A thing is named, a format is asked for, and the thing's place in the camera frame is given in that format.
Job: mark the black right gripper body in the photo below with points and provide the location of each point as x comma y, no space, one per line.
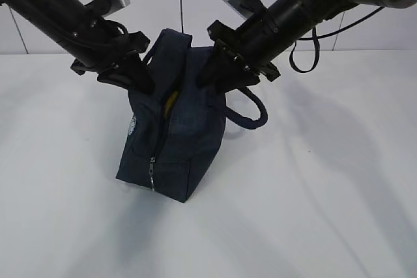
230,50

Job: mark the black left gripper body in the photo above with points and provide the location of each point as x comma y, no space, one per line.
124,45

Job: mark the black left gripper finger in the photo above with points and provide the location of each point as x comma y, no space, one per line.
117,78
138,74

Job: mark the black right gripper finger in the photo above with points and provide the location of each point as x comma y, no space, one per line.
236,80
212,70

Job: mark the yellow lemon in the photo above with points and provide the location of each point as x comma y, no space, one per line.
170,102

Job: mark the navy blue lunch bag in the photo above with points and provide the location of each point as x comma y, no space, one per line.
170,154

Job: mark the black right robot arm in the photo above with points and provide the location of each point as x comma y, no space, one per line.
270,32

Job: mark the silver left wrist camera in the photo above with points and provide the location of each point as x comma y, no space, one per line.
104,8

